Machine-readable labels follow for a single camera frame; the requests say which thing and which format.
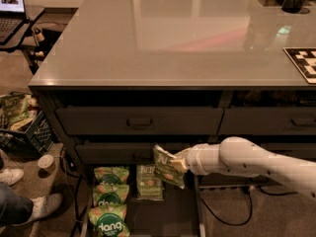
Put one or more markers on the green Kettle jalapeno chip bag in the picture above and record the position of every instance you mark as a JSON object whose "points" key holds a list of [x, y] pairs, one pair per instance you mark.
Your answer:
{"points": [[164, 169]]}

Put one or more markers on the checkered marker board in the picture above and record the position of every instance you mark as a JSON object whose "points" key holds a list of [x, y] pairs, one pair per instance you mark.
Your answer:
{"points": [[304, 59]]}

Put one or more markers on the white sneaker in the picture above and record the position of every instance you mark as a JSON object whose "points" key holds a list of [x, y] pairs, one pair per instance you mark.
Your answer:
{"points": [[45, 206], [11, 176]]}

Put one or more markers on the front green Dang chip bag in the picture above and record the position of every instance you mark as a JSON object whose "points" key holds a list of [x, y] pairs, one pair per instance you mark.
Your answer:
{"points": [[109, 220]]}

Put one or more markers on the open bottom left drawer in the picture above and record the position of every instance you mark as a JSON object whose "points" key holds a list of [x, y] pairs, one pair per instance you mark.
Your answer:
{"points": [[178, 214]]}

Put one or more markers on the upper white sneaker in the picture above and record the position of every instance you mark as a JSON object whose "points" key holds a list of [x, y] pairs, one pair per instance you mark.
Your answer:
{"points": [[11, 176]]}

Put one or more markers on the rear green Dang chip bag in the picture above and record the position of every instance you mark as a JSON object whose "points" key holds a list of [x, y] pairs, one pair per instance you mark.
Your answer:
{"points": [[111, 175]]}

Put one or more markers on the rear green Kettle chip bag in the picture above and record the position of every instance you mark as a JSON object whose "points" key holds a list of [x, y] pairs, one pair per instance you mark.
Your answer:
{"points": [[149, 186]]}

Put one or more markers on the bottom right drawer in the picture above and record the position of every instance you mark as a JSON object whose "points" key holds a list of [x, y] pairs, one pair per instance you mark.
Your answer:
{"points": [[219, 180]]}

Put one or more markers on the black plastic milk crate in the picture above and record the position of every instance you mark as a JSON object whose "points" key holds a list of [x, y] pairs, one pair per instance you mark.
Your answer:
{"points": [[32, 136]]}

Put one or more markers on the middle left drawer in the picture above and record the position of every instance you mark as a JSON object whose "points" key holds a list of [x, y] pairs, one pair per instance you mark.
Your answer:
{"points": [[115, 153]]}

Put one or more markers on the lower white sneaker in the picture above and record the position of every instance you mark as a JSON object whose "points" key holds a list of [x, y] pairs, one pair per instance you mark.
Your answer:
{"points": [[45, 206]]}

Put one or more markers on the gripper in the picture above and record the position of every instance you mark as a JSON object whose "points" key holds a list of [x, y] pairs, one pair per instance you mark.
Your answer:
{"points": [[193, 158]]}

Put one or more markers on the paper coffee cup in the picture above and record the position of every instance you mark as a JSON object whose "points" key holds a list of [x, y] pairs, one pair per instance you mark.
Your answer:
{"points": [[47, 163]]}

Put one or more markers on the grey counter cabinet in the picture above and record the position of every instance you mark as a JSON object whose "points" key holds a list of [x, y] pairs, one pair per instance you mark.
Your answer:
{"points": [[219, 54]]}

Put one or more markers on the top left drawer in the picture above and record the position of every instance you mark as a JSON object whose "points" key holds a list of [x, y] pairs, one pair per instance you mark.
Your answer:
{"points": [[139, 120]]}

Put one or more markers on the green dang chip bag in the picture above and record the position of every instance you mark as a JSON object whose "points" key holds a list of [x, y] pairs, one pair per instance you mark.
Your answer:
{"points": [[108, 194], [111, 175], [109, 220]]}

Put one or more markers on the top right drawer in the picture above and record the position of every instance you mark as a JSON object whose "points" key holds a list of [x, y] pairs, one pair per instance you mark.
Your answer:
{"points": [[269, 121]]}

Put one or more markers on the middle green Dang chip bag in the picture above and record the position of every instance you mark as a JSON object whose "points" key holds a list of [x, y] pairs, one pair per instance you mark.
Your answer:
{"points": [[108, 194]]}

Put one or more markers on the middle right drawer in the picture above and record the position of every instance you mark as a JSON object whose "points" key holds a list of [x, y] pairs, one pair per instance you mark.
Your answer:
{"points": [[296, 150]]}

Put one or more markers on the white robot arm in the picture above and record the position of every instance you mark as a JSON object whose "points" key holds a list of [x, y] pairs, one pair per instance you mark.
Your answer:
{"points": [[238, 156]]}

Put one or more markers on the black side table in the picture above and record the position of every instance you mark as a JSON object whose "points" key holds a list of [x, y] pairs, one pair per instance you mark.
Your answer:
{"points": [[33, 12]]}

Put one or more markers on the open laptop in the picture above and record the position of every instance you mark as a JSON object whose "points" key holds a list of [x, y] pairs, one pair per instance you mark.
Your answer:
{"points": [[12, 16]]}

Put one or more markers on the green chip bag in crate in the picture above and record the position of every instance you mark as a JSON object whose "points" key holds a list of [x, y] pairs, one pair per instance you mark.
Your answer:
{"points": [[15, 107]]}

